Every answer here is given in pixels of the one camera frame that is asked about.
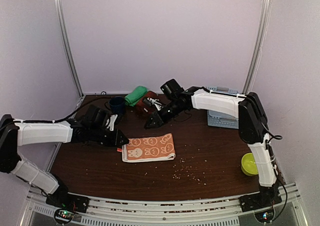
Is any front aluminium rail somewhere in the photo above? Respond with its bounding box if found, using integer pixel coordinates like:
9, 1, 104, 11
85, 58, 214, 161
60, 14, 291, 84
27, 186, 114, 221
24, 188, 303, 226

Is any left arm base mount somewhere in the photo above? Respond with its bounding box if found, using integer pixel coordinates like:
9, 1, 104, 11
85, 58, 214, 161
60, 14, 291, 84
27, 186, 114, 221
46, 194, 90, 225

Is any yellow-green bowl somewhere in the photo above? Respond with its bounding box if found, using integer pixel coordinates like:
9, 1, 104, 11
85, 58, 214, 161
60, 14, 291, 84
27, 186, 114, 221
241, 153, 259, 177

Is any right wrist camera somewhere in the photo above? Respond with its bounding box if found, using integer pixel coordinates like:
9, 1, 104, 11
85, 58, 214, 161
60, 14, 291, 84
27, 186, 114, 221
142, 97, 163, 111

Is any green rolled towel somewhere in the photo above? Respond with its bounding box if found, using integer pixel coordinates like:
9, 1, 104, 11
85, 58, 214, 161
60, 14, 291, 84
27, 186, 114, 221
124, 86, 148, 107

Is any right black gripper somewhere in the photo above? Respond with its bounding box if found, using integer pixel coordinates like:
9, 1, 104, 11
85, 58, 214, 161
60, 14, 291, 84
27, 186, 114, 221
145, 100, 186, 129

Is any light blue plastic basket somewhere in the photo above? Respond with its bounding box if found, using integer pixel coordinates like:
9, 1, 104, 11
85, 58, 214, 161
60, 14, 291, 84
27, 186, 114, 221
207, 86, 239, 129

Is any dark blue mug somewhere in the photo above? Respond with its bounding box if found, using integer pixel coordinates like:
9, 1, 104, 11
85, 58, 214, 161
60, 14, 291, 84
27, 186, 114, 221
104, 96, 126, 116

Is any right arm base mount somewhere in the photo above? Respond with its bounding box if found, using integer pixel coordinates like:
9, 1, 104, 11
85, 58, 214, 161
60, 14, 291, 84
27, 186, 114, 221
239, 192, 282, 224

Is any left aluminium frame post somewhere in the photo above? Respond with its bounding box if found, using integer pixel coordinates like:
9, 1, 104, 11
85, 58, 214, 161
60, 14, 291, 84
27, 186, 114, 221
54, 0, 84, 98

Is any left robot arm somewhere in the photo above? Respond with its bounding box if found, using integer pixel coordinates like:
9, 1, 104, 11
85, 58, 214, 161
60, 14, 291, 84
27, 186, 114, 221
0, 105, 129, 208

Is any right aluminium frame post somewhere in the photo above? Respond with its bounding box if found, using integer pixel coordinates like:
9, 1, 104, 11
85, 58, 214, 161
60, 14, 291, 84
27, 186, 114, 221
242, 0, 272, 94

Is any aluminium frame post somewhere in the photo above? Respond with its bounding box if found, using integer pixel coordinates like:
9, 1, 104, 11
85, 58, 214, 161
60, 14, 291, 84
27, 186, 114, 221
54, 0, 84, 98
242, 0, 272, 94

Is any brown rolled towel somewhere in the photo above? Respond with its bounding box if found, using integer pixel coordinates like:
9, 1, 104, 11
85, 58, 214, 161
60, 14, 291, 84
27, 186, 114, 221
134, 91, 159, 116

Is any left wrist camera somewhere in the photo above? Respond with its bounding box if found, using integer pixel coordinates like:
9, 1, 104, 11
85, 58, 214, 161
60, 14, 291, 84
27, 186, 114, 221
105, 114, 118, 131

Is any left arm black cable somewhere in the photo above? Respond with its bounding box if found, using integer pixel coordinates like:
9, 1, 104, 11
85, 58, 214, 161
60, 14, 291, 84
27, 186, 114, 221
14, 96, 111, 124

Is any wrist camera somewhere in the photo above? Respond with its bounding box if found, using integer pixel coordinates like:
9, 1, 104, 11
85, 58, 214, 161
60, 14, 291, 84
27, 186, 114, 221
142, 97, 163, 111
105, 114, 118, 131

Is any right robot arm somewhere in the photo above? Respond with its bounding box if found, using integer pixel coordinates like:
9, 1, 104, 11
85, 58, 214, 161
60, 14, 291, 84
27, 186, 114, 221
144, 79, 282, 207

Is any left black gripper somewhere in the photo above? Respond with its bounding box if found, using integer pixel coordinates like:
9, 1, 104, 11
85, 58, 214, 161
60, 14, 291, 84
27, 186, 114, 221
89, 125, 130, 147

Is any orange patterned towel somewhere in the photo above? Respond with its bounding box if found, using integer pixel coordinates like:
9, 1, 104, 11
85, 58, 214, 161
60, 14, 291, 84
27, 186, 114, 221
117, 133, 176, 163

